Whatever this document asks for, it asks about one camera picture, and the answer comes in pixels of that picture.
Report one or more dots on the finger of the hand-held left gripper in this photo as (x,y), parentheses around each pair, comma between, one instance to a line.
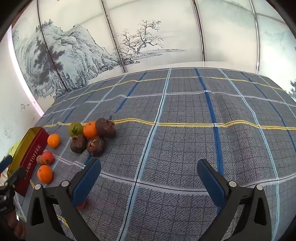
(17,175)
(5,162)

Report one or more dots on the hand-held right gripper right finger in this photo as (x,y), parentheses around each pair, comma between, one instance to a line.
(209,178)

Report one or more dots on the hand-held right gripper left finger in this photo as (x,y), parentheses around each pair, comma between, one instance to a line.
(89,178)

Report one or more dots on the red tin box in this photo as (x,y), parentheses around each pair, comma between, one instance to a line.
(32,160)

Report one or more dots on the small peach-coloured fruit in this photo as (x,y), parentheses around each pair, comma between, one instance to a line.
(39,160)

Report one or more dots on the orange mandarin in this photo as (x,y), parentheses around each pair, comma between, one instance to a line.
(91,129)
(45,173)
(53,141)

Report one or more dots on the dark brown mangosteen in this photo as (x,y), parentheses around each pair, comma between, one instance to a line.
(105,127)
(96,146)
(78,143)

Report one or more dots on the green persimmon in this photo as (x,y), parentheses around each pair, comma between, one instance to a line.
(75,129)

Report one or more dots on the person's left hand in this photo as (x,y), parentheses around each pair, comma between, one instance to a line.
(15,228)

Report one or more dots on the green tissue pack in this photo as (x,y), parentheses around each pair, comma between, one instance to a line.
(14,147)

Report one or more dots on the landscape ink wall painting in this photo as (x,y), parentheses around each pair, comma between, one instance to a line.
(76,46)

